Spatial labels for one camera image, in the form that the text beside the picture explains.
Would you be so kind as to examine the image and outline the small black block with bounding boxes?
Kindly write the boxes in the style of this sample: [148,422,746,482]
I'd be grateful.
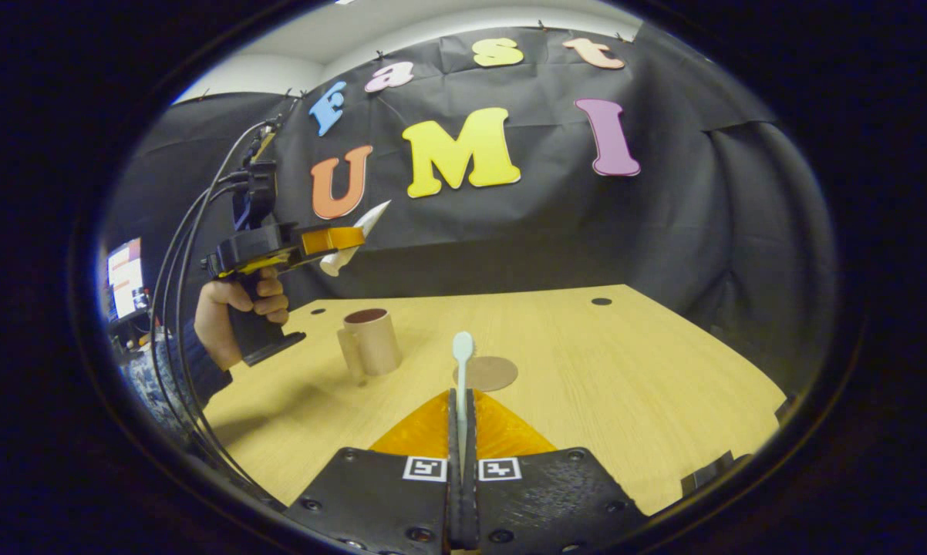
[679,451,743,496]

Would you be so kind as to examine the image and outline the black backdrop cloth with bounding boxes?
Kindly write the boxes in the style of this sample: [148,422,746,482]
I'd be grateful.
[113,23,838,394]

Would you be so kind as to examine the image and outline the white toothpaste tube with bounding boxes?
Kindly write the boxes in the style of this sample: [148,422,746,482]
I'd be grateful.
[319,200,393,277]

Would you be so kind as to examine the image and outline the computer monitor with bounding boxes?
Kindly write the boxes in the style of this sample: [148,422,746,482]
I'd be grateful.
[106,237,150,321]

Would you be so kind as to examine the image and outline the round brown coaster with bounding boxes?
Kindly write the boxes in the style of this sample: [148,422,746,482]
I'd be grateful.
[453,356,519,393]

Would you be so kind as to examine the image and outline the beige cup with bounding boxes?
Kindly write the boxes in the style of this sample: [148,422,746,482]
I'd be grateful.
[336,308,403,385]

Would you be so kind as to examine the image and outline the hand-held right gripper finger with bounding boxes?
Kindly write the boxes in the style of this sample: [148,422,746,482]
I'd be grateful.
[282,389,465,555]
[464,389,650,555]

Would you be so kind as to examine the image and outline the person's patterned clothing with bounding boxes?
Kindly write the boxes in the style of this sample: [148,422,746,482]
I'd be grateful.
[119,339,202,457]

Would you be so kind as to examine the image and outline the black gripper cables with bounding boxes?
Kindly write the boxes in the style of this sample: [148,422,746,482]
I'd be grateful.
[150,116,283,498]

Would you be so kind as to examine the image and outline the white toothbrush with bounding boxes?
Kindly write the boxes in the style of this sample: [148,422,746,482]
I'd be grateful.
[451,331,476,480]

